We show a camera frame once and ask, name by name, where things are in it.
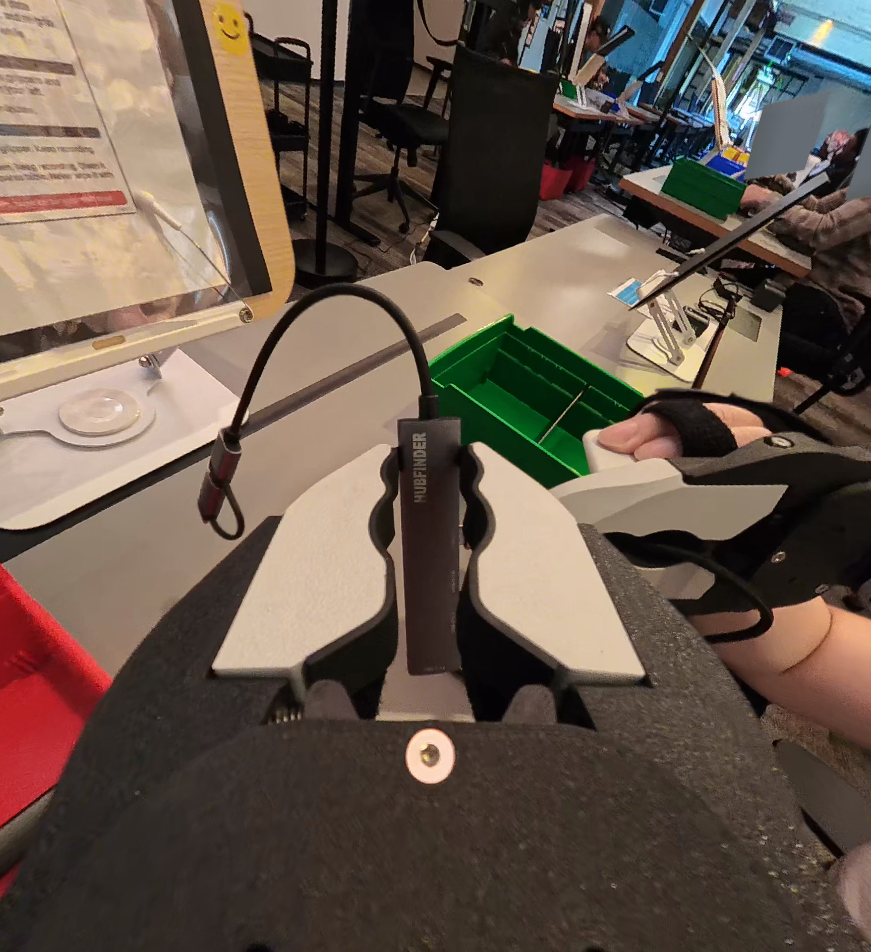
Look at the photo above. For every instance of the person's right hand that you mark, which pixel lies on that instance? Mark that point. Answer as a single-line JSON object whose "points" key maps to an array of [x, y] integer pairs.
{"points": [[628, 439]]}

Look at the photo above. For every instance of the red floor bin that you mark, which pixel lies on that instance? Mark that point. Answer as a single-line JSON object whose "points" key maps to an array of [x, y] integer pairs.
{"points": [[554, 182], [584, 175]]}

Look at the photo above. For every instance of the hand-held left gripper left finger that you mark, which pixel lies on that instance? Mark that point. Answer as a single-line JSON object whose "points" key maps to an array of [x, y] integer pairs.
{"points": [[309, 580]]}

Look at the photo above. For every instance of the person's right forearm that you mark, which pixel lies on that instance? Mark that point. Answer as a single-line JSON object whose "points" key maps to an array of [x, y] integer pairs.
{"points": [[814, 669]]}

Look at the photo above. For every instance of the black pole with round base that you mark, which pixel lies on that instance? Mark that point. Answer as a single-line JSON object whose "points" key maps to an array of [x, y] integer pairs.
{"points": [[325, 186]]}

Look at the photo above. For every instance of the red plastic bin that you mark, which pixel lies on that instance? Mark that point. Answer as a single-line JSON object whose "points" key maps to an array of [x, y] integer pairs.
{"points": [[19, 669]]}

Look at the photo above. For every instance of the thin metal rod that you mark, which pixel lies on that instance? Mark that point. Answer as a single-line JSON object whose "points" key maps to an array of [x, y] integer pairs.
{"points": [[563, 416]]}

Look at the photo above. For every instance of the black high-back chair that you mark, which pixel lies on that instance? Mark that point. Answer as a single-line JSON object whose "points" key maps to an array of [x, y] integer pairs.
{"points": [[495, 149]]}

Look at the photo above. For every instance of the blue plastic bin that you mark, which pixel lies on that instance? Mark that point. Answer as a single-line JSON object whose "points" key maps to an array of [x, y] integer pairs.
{"points": [[729, 162]]}

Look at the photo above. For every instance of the dark grey usb hub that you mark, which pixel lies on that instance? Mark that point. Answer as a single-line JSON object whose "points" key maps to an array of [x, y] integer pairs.
{"points": [[429, 558]]}

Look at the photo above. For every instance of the black utility cart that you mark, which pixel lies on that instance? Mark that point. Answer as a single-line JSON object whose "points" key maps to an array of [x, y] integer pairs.
{"points": [[286, 111]]}

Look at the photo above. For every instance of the dark tablet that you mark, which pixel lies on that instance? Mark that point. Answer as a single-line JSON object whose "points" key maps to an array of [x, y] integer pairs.
{"points": [[733, 242]]}

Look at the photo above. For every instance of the black office chair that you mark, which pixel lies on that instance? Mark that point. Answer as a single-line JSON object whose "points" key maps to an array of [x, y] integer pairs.
{"points": [[844, 335], [405, 134]]}

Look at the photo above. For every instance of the small black box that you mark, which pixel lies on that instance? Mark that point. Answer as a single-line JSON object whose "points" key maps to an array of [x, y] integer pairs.
{"points": [[768, 296]]}

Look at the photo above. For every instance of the white tablet stand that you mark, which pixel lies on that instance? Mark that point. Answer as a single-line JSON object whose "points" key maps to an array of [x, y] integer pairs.
{"points": [[666, 342], [145, 454]]}

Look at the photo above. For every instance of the dark brown stick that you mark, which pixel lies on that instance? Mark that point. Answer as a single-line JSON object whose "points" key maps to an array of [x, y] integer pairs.
{"points": [[714, 342]]}

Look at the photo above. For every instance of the wooden table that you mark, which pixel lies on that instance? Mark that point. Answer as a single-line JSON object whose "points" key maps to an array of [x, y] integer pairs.
{"points": [[777, 253]]}

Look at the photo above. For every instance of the blue and white packet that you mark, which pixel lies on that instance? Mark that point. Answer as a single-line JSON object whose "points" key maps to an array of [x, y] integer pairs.
{"points": [[626, 292]]}

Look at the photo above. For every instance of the tablet with instruction sheet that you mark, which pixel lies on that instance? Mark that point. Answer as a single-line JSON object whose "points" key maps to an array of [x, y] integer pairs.
{"points": [[71, 149]]}

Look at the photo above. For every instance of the green plastic bin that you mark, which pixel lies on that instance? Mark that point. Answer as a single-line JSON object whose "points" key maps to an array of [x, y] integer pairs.
{"points": [[703, 190], [495, 401]]}

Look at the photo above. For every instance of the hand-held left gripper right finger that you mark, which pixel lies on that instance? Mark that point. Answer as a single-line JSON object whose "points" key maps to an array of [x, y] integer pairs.
{"points": [[547, 580]]}

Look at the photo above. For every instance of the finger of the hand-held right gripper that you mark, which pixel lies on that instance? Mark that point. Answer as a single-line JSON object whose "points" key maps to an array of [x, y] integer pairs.
{"points": [[628, 498], [680, 584]]}

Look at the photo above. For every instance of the black chair armrest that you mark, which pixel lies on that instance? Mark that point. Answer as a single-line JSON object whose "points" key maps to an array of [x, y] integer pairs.
{"points": [[837, 803]]}

